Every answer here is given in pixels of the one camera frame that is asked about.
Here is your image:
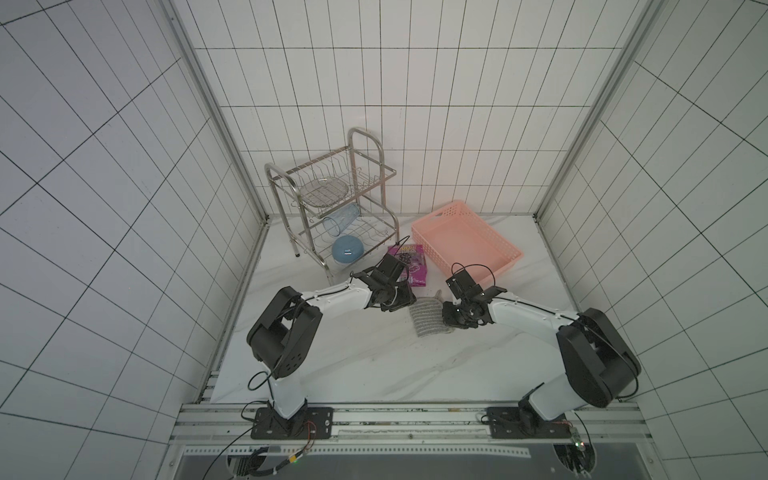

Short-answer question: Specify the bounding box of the purple snack packet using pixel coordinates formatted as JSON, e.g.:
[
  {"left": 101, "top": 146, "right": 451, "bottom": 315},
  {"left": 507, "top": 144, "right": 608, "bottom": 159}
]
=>
[{"left": 388, "top": 244, "right": 428, "bottom": 287}]

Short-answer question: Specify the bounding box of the pink plastic basket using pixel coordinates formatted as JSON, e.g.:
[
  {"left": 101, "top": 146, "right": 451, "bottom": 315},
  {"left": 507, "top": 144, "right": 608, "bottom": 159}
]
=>
[{"left": 411, "top": 200, "right": 524, "bottom": 286}]

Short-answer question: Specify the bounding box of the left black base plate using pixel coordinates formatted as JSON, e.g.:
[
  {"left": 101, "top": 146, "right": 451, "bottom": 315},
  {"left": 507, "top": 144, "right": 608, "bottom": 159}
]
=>
[{"left": 250, "top": 406, "right": 334, "bottom": 440}]

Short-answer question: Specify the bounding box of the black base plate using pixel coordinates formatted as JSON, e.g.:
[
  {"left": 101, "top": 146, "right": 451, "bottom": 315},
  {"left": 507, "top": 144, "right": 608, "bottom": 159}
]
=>
[
  {"left": 480, "top": 406, "right": 571, "bottom": 440},
  {"left": 250, "top": 406, "right": 334, "bottom": 440}
]

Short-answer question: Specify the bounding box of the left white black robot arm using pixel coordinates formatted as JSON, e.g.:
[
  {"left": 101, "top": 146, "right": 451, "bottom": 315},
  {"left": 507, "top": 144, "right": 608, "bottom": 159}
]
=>
[{"left": 246, "top": 277, "right": 416, "bottom": 420}]

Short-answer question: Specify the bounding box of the round metal strainer plate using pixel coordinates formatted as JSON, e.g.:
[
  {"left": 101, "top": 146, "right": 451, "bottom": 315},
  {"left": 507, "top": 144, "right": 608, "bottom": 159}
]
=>
[{"left": 299, "top": 177, "right": 349, "bottom": 209}]

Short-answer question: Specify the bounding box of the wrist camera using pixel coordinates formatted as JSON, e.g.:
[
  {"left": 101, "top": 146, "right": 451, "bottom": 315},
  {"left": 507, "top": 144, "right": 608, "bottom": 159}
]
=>
[
  {"left": 372, "top": 253, "right": 410, "bottom": 285},
  {"left": 446, "top": 269, "right": 483, "bottom": 302}
]

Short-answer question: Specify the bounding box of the metal two-tier dish rack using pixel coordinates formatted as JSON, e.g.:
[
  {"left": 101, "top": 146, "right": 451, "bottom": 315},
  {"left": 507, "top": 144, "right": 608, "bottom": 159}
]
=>
[{"left": 263, "top": 127, "right": 400, "bottom": 283}]

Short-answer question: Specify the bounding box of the aluminium mounting rail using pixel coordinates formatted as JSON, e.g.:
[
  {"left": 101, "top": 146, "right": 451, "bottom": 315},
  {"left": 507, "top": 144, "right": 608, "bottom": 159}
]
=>
[{"left": 170, "top": 402, "right": 651, "bottom": 450}]

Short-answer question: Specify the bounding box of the grey striped square dishcloth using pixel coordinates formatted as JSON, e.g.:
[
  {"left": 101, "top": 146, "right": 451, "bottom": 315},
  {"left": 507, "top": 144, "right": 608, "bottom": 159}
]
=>
[{"left": 408, "top": 290, "right": 452, "bottom": 338}]

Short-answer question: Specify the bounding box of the blue bowl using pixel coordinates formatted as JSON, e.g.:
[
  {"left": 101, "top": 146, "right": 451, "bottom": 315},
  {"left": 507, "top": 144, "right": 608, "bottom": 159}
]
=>
[{"left": 331, "top": 235, "right": 365, "bottom": 265}]

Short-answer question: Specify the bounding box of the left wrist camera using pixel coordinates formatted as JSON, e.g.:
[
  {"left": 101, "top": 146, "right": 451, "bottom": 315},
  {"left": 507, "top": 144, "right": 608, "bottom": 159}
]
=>
[{"left": 372, "top": 253, "right": 410, "bottom": 285}]

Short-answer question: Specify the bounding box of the clear blue plastic cup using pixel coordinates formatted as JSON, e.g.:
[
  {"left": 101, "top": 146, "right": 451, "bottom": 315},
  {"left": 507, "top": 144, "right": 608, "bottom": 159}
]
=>
[{"left": 322, "top": 202, "right": 360, "bottom": 237}]

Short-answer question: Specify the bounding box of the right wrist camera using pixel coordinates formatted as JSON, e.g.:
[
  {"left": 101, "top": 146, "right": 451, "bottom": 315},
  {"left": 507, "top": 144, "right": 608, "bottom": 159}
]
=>
[{"left": 446, "top": 269, "right": 483, "bottom": 302}]

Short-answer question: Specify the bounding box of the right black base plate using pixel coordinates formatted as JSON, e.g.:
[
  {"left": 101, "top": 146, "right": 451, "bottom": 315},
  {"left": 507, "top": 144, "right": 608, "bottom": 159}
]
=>
[{"left": 480, "top": 406, "right": 571, "bottom": 440}]

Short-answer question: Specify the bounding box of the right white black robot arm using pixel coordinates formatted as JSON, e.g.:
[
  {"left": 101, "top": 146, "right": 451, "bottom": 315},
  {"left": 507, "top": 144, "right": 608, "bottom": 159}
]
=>
[{"left": 442, "top": 287, "right": 641, "bottom": 421}]

